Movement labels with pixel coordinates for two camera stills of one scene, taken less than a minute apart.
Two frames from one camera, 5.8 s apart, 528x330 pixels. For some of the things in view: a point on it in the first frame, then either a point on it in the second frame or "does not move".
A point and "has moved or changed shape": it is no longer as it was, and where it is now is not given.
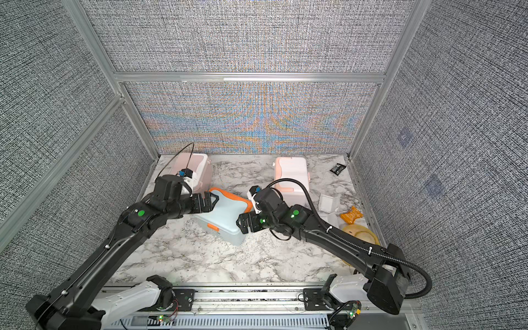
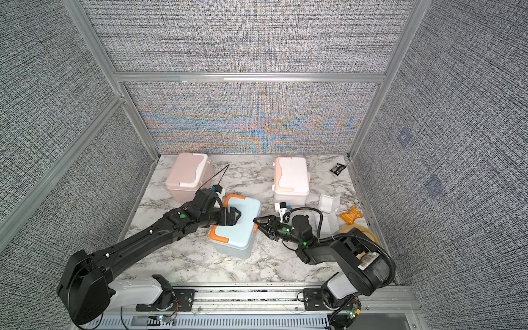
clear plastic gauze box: x=328 y=206 does not move
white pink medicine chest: x=293 y=192 does not move
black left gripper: x=209 y=205 to x=225 y=221
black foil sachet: x=337 y=168 does not move
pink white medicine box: x=200 y=164 does not move
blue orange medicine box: x=222 y=220 has moved or changed shape
